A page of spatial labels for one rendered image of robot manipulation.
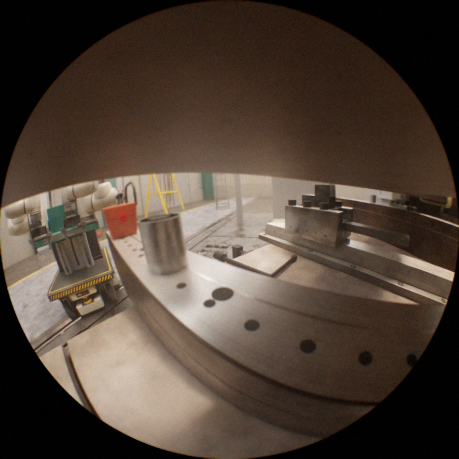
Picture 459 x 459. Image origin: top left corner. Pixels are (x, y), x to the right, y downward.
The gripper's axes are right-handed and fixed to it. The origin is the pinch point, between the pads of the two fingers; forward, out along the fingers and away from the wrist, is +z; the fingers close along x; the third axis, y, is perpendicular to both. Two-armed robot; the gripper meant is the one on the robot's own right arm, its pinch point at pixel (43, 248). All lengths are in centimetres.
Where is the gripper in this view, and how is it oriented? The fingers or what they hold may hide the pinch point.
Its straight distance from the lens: 124.3
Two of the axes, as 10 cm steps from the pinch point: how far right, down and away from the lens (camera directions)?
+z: 0.7, 9.6, 2.6
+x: -6.4, 2.4, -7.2
